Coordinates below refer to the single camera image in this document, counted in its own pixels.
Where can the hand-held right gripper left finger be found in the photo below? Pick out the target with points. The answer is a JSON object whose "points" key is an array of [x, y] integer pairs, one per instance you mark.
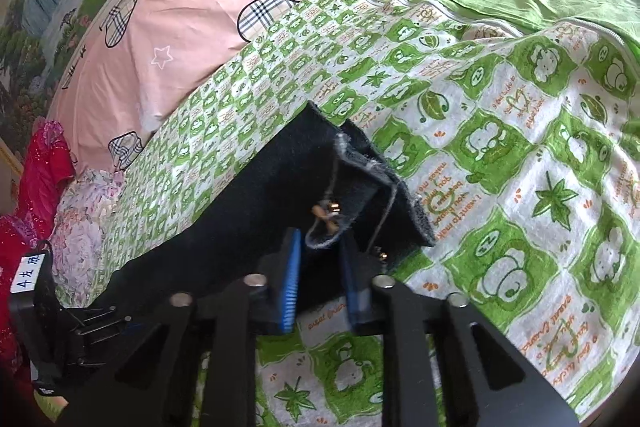
{"points": [[291, 279]]}

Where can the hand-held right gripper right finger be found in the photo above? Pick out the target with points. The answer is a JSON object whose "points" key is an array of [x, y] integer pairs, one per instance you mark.
{"points": [[351, 292]]}

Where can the black pants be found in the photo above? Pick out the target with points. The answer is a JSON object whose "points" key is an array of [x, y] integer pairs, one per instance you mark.
{"points": [[225, 207]]}

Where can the pale floral ruffled cloth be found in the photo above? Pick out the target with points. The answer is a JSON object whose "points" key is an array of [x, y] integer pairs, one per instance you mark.
{"points": [[85, 227]]}

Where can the red glittery cloth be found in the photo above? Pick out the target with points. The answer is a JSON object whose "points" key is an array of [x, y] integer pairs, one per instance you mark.
{"points": [[40, 167]]}

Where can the green printed bed cover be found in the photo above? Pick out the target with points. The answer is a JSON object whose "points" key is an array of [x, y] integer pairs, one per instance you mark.
{"points": [[500, 157]]}

